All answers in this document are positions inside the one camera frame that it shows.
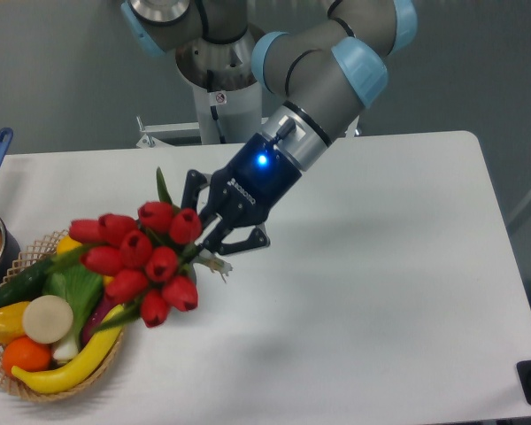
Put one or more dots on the yellow banana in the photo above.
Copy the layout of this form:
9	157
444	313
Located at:
76	371

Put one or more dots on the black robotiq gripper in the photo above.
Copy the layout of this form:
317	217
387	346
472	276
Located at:
241	194

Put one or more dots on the beige round disc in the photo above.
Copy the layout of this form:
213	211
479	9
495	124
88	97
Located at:
47	319

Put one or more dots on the yellow squash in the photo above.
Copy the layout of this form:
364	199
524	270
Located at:
67	244

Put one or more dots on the yellow bell pepper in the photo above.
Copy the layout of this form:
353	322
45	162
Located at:
11	322

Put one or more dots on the woven wicker basket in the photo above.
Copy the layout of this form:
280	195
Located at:
38	250

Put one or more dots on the purple eggplant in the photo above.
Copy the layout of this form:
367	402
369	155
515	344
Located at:
101	309

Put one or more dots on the red tulip bouquet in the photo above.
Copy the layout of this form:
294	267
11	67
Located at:
148	259

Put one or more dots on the green cucumber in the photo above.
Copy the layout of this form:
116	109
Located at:
26	285

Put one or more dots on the orange fruit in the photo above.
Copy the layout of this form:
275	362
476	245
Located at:
26	354

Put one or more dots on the green bok choy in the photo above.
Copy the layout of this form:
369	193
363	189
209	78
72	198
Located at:
81	289

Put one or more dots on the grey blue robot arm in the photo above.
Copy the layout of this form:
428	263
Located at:
284	98

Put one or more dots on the dark grey ribbed vase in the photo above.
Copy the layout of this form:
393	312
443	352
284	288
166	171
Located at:
194	276

